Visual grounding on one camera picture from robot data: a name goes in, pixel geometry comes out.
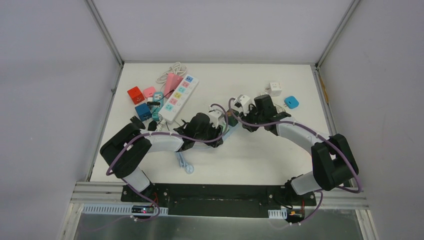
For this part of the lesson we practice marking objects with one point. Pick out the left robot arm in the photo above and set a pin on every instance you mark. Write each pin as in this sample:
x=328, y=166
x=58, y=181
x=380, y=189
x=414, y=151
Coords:
x=125, y=150

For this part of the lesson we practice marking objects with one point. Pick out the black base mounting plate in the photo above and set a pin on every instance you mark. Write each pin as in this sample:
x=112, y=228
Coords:
x=218, y=200

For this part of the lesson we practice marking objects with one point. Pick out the dark green cube adapter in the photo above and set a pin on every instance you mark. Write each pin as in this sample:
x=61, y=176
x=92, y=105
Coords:
x=232, y=120

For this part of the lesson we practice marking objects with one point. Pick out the black plug adapter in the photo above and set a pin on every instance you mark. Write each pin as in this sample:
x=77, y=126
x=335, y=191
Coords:
x=152, y=126

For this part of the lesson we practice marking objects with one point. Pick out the white tiger cube adapter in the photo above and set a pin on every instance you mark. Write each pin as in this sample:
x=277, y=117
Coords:
x=274, y=89

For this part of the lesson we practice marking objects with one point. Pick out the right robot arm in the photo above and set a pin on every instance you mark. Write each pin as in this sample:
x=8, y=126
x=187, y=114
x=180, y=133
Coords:
x=332, y=159

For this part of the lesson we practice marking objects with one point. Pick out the black charger with cable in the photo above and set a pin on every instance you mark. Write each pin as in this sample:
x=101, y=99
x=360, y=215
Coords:
x=136, y=121

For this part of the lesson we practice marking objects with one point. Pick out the pink wedge power strip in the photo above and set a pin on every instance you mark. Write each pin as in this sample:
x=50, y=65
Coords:
x=171, y=83

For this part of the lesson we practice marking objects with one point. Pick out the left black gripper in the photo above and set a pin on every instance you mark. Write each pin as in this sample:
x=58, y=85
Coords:
x=218, y=133

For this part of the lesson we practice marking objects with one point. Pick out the blue folding plug adapter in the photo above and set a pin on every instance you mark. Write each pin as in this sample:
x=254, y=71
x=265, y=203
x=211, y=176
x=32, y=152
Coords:
x=291, y=102

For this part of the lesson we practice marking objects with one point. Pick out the red cube socket adapter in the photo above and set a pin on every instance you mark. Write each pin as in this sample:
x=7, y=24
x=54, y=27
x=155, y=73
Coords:
x=136, y=95

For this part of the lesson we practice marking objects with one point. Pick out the pink square adapter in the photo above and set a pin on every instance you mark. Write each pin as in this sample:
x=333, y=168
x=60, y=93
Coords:
x=149, y=92

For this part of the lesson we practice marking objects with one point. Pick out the white multicolour power strip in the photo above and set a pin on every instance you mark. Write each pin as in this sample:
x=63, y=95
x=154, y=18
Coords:
x=178, y=98

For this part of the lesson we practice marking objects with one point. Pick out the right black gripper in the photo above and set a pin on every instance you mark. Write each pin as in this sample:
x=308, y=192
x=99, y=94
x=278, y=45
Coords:
x=245, y=118

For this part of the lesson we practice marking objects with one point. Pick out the dark blue cube adapter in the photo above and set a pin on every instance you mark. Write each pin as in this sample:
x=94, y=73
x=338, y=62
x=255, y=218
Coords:
x=143, y=111

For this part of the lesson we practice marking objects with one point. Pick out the light blue power strip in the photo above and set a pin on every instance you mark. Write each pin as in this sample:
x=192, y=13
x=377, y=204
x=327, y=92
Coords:
x=189, y=168

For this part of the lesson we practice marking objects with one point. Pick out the teal power strip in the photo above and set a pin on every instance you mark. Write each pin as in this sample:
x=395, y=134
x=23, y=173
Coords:
x=158, y=98

